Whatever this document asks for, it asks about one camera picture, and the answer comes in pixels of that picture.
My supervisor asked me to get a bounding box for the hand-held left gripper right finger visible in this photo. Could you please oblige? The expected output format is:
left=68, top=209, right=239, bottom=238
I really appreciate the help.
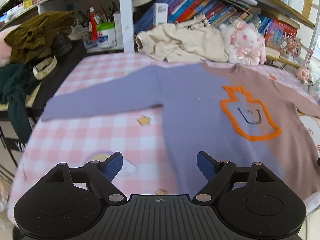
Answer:
left=193, top=151, right=275, bottom=203

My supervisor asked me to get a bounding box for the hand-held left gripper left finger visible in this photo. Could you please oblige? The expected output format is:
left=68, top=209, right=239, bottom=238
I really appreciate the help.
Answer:
left=44, top=152, right=127, bottom=203

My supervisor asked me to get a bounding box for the purple and mauve sweater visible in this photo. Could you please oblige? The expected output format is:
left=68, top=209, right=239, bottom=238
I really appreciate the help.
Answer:
left=41, top=61, right=320, bottom=205

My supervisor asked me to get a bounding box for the pink checked printed table mat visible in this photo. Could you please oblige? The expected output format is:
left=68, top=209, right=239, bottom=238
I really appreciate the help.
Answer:
left=6, top=52, right=320, bottom=230

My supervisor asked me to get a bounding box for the white belt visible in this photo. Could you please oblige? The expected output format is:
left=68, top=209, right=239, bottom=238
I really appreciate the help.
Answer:
left=33, top=55, right=57, bottom=80

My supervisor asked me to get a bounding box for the dark green cloth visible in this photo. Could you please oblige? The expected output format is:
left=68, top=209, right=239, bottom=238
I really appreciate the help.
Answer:
left=0, top=64, right=38, bottom=140

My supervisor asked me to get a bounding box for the cream shirt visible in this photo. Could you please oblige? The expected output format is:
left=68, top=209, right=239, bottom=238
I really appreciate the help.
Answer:
left=135, top=15, right=229, bottom=63

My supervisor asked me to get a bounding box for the white tub pen holder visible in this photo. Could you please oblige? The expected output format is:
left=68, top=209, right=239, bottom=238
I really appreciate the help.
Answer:
left=97, top=22, right=117, bottom=48

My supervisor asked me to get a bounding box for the white and pink plush bunny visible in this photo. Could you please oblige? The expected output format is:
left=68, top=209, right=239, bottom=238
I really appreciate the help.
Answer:
left=219, top=19, right=267, bottom=65

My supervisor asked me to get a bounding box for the dark round hat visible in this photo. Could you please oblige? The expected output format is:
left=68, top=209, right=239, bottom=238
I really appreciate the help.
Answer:
left=51, top=32, right=72, bottom=57

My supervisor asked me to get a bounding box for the small pink plush toy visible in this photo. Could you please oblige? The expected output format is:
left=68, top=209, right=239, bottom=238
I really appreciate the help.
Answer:
left=296, top=66, right=312, bottom=82

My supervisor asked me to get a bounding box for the red tassel charm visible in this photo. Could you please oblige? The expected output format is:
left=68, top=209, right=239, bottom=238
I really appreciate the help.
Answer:
left=89, top=7, right=98, bottom=42

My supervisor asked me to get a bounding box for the colourful bead ornament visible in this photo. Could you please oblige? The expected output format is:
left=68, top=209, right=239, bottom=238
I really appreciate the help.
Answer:
left=282, top=36, right=303, bottom=58

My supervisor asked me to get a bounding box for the white bookshelf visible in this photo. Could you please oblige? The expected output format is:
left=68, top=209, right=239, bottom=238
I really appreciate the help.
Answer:
left=0, top=0, right=318, bottom=68

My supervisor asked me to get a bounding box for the bunch of pens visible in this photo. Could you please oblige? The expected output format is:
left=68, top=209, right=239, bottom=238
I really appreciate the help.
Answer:
left=77, top=2, right=118, bottom=27

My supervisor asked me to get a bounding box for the red boxed book set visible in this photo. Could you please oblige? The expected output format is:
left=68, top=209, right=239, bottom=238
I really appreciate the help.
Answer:
left=265, top=17, right=298, bottom=53

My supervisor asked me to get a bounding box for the olive green cloth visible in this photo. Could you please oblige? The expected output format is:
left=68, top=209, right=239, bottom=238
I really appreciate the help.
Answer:
left=4, top=11, right=74, bottom=64

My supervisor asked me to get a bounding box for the row of colourful books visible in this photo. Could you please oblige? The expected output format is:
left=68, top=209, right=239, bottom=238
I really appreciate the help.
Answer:
left=134, top=0, right=273, bottom=34

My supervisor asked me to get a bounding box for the white barcode box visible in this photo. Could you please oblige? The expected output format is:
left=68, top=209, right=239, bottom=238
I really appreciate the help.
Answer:
left=153, top=2, right=168, bottom=26

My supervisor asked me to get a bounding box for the pink fluffy cloth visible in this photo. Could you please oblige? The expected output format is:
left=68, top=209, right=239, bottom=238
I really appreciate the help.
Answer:
left=0, top=22, right=15, bottom=67

